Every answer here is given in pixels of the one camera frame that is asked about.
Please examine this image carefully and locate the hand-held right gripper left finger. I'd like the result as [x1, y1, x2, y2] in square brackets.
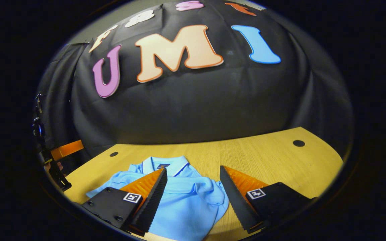
[79, 167, 168, 237]

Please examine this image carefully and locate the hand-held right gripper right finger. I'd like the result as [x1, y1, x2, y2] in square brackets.
[219, 165, 317, 235]

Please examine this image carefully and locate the light blue T-shirt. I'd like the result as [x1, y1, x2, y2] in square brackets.
[86, 156, 230, 241]

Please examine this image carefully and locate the black backdrop cloth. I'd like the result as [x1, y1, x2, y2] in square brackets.
[34, 0, 354, 168]

